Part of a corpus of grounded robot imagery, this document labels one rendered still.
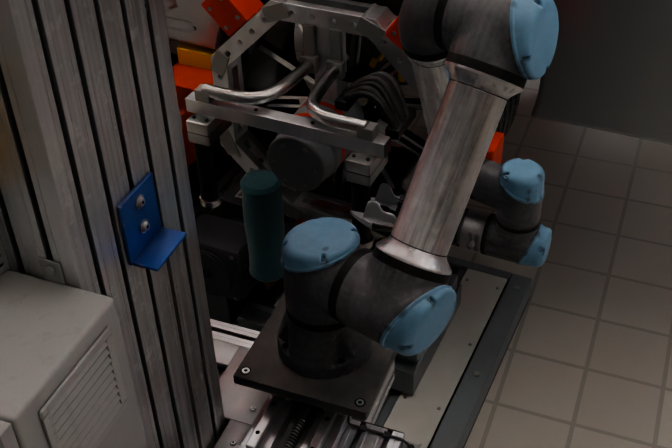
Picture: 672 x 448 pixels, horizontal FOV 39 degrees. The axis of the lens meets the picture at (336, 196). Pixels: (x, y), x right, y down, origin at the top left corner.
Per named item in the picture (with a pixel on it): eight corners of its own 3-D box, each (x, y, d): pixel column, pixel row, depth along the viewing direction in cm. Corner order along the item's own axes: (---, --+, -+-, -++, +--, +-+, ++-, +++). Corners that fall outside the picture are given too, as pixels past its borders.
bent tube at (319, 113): (411, 91, 186) (413, 43, 179) (372, 142, 172) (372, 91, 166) (330, 74, 192) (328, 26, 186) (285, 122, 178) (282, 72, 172)
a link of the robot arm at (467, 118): (358, 320, 147) (487, -19, 141) (439, 363, 140) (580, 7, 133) (316, 322, 137) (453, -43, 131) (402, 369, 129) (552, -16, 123)
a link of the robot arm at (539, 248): (556, 215, 167) (550, 252, 172) (495, 200, 171) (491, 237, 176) (544, 241, 161) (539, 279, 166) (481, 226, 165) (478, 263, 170)
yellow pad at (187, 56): (248, 50, 264) (247, 34, 261) (222, 73, 254) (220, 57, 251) (205, 41, 269) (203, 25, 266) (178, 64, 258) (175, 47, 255)
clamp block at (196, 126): (233, 124, 193) (230, 101, 189) (209, 147, 186) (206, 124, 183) (211, 119, 194) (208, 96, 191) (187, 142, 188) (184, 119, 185)
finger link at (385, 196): (367, 172, 181) (409, 187, 177) (367, 197, 184) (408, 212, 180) (358, 180, 179) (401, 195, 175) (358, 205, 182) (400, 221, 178)
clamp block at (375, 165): (389, 162, 181) (389, 138, 177) (370, 188, 174) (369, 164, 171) (364, 156, 182) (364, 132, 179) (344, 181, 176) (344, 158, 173)
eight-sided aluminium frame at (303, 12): (453, 243, 211) (467, 19, 178) (443, 261, 206) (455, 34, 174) (239, 186, 230) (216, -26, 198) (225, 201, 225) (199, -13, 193)
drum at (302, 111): (369, 147, 206) (369, 90, 198) (327, 202, 191) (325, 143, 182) (311, 133, 211) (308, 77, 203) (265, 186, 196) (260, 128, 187)
